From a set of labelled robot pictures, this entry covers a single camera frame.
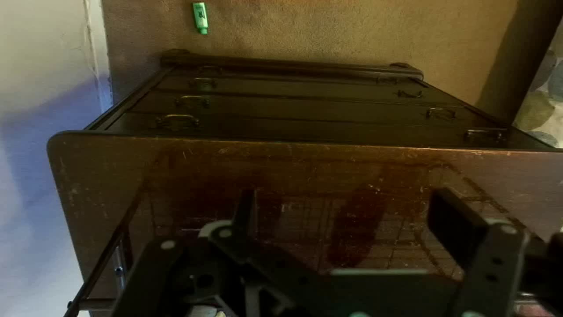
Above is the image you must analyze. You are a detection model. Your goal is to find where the black metal shoe rack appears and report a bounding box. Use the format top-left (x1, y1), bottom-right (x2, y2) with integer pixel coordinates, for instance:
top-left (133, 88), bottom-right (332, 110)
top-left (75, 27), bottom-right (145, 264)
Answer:
top-left (64, 152), bottom-right (530, 314)

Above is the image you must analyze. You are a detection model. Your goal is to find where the dark wooden dresser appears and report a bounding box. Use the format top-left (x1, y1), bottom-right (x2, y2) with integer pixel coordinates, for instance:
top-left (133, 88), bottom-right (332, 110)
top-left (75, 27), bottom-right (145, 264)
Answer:
top-left (47, 50), bottom-right (563, 317)

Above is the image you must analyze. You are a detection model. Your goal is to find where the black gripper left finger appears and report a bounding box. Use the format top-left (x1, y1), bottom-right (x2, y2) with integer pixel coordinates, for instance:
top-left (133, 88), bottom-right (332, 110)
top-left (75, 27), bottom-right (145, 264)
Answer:
top-left (233, 187), bottom-right (261, 242)

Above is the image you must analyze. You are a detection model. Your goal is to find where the small green plastic object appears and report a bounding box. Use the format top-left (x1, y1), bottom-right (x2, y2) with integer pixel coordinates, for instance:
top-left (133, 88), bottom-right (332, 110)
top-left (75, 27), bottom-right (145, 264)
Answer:
top-left (193, 0), bottom-right (212, 37)

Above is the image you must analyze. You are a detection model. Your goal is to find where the bed with floral cover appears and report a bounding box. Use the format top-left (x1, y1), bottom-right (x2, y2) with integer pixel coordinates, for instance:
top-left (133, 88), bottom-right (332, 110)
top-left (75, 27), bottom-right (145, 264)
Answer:
top-left (515, 34), bottom-right (563, 150)

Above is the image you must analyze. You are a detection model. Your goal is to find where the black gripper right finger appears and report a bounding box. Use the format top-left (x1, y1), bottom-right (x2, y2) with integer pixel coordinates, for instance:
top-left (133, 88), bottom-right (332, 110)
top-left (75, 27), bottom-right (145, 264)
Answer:
top-left (427, 185), bottom-right (490, 272)

